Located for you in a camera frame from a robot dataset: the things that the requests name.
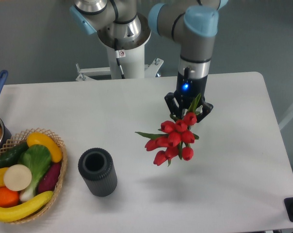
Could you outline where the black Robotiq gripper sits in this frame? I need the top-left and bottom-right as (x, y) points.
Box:
(164, 73), (213, 123)

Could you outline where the red tulip bouquet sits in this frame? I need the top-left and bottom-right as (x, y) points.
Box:
(136, 94), (201, 166)

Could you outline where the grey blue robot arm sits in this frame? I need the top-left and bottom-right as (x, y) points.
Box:
(70, 0), (226, 121)

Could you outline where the dark grey ribbed vase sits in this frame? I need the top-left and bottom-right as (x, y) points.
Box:
(78, 148), (117, 197)

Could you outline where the yellow squash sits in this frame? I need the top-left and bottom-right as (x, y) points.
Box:
(27, 132), (63, 163)

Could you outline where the purple sweet potato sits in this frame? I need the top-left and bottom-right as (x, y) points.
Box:
(37, 163), (61, 194)

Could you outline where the green bok choy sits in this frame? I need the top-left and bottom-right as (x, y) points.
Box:
(18, 145), (51, 202)

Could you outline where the woven wicker basket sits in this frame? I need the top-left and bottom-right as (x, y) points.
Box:
(0, 128), (67, 224)

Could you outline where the white radish slice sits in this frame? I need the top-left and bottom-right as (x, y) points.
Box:
(3, 164), (32, 191)

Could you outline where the green cucumber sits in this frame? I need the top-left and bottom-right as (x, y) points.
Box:
(0, 142), (29, 168)

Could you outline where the orange fruit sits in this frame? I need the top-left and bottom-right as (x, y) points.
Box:
(0, 187), (19, 208)

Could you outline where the yellow banana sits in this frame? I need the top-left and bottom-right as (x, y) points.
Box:
(0, 191), (53, 222)

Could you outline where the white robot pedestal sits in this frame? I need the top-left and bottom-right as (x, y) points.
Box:
(76, 13), (164, 81)

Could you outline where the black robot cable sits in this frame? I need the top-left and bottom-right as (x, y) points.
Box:
(114, 38), (126, 80)

